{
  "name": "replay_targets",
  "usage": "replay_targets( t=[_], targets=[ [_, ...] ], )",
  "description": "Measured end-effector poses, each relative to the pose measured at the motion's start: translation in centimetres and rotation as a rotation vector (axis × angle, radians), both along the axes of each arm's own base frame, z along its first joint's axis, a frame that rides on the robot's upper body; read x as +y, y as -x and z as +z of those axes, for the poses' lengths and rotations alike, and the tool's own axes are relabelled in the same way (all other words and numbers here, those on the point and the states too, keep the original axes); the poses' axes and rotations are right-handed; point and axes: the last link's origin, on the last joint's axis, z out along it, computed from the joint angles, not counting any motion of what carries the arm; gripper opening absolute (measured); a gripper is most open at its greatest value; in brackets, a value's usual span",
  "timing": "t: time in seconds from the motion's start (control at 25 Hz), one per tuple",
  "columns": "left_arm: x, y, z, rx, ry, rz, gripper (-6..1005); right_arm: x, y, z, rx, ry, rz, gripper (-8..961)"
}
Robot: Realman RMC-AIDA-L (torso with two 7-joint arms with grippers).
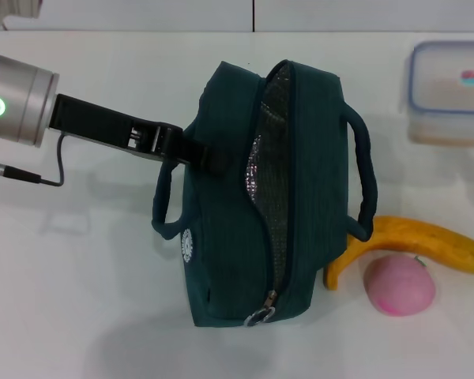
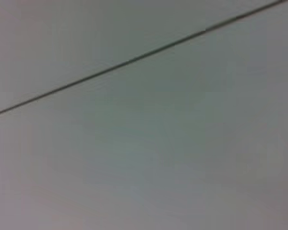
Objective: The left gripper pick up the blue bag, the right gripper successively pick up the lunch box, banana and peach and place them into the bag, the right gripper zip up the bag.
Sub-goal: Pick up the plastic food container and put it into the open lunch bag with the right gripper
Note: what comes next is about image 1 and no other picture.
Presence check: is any yellow banana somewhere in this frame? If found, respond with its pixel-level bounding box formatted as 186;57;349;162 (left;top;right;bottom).
324;216;474;292

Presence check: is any left gripper cable with plug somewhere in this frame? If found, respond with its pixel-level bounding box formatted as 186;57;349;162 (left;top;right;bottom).
0;132;66;187

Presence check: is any clear lunch box blue lid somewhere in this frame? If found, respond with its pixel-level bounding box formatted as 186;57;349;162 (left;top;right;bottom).
406;40;474;149

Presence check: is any dark teal insulated lunch bag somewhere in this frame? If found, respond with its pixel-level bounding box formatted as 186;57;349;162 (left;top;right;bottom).
150;58;379;328

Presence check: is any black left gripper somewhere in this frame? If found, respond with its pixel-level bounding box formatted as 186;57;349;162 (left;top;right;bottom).
48;93;229;177

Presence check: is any pink peach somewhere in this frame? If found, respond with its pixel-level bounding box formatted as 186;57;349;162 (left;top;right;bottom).
363;254;437;317

